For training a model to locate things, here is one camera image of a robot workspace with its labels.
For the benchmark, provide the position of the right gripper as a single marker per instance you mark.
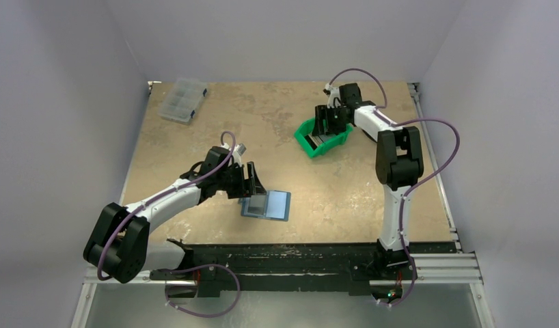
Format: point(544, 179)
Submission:
point(331, 115)

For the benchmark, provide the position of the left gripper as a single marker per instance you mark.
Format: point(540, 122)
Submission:
point(242, 189)

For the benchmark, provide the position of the stack of credit cards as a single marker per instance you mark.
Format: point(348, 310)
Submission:
point(315, 141)

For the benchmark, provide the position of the green plastic bin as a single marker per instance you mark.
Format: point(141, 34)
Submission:
point(306, 127)

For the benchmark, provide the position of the black credit card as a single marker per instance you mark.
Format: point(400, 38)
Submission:
point(254, 206)

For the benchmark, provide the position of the blue card holder wallet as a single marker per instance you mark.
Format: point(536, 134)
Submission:
point(275, 206)

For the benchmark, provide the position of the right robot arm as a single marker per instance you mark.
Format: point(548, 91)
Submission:
point(398, 162)

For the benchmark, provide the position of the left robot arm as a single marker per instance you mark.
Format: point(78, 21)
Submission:
point(119, 245)

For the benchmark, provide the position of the clear plastic organizer box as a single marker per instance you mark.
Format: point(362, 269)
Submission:
point(183, 100)

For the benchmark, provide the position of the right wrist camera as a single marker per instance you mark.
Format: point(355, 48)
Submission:
point(333, 94)

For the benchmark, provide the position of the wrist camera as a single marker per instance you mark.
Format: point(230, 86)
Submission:
point(238, 150)
point(333, 94)

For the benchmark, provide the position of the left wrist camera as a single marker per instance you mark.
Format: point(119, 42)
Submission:
point(238, 150)

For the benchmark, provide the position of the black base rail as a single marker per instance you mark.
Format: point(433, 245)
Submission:
point(191, 272)

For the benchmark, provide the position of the aluminium frame rail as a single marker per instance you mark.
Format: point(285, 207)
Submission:
point(434, 263)

